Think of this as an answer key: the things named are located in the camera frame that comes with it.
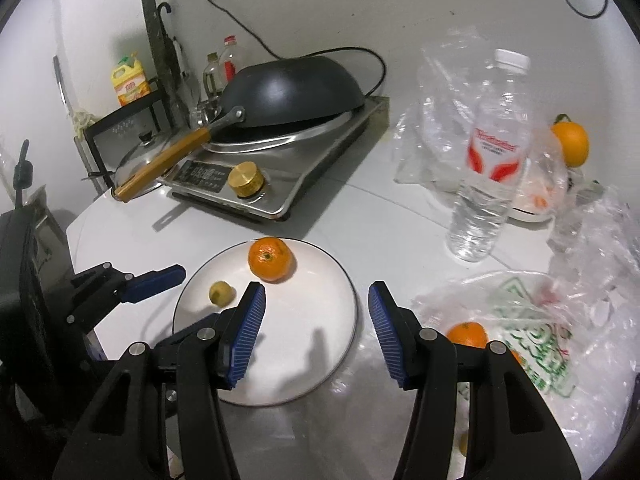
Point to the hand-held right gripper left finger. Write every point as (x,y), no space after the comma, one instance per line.
(247,330)

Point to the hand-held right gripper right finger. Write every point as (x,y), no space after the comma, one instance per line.
(387,335)

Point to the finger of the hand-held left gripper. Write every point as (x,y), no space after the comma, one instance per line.
(160,280)
(190,324)

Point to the small yellow fruit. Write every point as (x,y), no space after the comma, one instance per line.
(221,292)
(463,443)

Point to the white round plate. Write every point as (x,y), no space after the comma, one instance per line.
(310,300)

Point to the orange mandarin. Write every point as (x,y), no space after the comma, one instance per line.
(270,260)
(466,335)
(517,357)

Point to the green printed plastic bag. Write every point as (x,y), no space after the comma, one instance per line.
(525,320)

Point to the glass pot lid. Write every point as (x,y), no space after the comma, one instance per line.
(135,160)

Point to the brass cooker knob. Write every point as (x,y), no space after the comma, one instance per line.
(245,180)

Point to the black metal rack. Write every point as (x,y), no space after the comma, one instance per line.
(100,130)

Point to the clear water bottle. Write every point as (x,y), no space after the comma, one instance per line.
(482,200)

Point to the steel induction cooker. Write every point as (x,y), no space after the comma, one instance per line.
(300,170)

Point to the white bowl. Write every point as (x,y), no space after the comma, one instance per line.
(535,210)

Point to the yellow oil bottle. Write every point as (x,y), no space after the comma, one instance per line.
(130,85)

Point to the dark glass bottle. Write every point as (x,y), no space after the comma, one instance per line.
(212,75)

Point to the red capped sauce bottle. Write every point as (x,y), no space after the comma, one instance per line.
(231,62)

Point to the crumpled clear plastic bag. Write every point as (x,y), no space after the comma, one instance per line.
(600,240)

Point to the orange with green stem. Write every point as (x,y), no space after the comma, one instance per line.
(572,142)

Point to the dark vertical pipe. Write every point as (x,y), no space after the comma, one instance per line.
(150,10)

